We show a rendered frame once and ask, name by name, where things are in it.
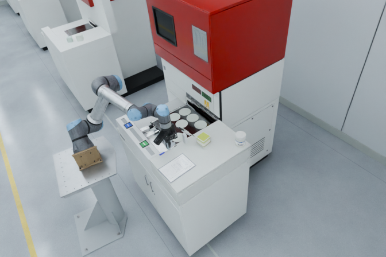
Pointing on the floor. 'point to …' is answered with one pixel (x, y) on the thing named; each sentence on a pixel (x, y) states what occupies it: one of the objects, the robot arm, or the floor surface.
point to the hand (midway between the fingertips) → (168, 148)
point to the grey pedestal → (101, 219)
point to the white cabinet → (195, 202)
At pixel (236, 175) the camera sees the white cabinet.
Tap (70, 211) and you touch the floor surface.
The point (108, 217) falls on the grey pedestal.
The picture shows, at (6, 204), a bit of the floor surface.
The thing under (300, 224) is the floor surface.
